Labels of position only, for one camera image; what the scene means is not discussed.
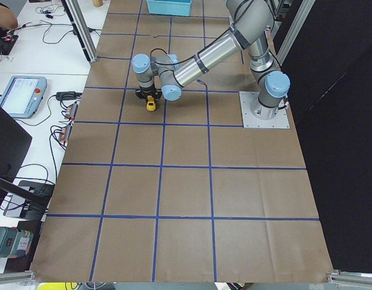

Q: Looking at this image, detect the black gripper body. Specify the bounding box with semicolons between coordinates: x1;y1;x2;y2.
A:
135;86;162;101

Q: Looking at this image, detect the yellow toy beetle car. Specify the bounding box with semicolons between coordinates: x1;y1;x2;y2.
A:
146;95;157;112

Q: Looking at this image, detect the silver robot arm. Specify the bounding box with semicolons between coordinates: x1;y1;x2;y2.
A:
132;0;290;120

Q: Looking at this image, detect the person forearm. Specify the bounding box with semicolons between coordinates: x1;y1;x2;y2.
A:
0;5;18;30

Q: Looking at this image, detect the orange grey adapter box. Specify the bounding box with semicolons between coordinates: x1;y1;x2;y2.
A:
58;124;73;145
65;103;79;120

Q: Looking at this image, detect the black power adapter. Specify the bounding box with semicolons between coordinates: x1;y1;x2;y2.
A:
56;91;82;101

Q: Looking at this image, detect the light blue plastic bin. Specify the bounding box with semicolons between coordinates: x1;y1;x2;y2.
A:
146;0;192;16

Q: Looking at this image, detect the cardboard tube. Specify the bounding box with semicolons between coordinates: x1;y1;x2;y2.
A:
92;0;103;7

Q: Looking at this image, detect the brown paper table mat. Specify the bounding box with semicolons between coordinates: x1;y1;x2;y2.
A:
31;1;332;283

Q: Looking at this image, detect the robot teach pendant tablet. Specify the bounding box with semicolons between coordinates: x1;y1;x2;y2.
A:
0;76;47;118

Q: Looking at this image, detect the black monitor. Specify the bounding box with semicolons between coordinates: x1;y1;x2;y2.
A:
0;107;32;205

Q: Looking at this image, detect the black dock hub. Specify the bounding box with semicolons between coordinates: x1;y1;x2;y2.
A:
1;180;54;221

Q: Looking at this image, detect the green device box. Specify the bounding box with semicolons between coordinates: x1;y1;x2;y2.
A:
0;227;34;259

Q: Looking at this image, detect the aluminium frame post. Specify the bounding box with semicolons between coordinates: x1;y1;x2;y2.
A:
61;0;98;63

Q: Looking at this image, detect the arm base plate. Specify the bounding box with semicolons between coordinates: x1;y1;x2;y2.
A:
239;91;290;129

